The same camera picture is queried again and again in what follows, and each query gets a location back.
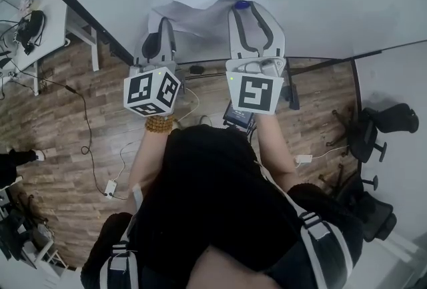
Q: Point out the person's light shoe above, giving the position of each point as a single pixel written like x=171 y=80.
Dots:
x=175 y=124
x=205 y=120

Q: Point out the black headset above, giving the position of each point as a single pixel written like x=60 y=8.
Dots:
x=31 y=29

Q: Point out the blue round magnet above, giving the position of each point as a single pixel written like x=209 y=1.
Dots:
x=242 y=4

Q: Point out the small black rectangular block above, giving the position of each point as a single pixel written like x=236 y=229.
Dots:
x=197 y=69

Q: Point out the white paper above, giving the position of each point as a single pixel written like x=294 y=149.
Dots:
x=200 y=24

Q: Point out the white power adapter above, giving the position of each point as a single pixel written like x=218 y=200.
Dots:
x=110 y=189
x=303 y=159

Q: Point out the person's right forearm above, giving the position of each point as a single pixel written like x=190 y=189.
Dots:
x=275 y=147

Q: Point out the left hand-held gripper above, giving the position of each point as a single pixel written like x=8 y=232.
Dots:
x=150 y=90

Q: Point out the black office chair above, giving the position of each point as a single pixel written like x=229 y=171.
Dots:
x=400 y=117
x=373 y=217

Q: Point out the white desk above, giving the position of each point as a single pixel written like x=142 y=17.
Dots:
x=50 y=30

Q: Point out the person's left forearm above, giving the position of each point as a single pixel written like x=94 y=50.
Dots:
x=148 y=161

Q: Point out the person's black top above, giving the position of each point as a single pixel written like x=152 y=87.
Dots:
x=217 y=201

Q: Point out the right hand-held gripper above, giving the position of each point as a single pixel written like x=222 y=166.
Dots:
x=255 y=90

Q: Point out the white storage rack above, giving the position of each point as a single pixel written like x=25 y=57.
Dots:
x=43 y=251

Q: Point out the small black monitor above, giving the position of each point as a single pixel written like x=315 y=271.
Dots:
x=238 y=115

